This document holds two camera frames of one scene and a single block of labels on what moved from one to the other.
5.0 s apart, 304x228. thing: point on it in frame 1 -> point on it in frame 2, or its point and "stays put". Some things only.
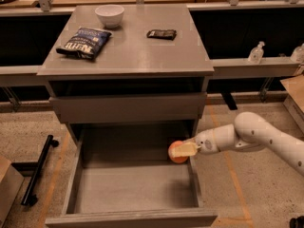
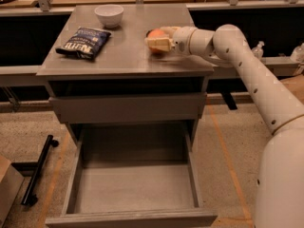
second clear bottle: [297, 54] stays put
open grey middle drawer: [123, 177] stays put
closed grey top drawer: [129, 108] stays put
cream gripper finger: [185, 149] -> [160, 44]
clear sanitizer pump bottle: [256, 53] stays put
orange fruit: [178, 160] -> [153, 33]
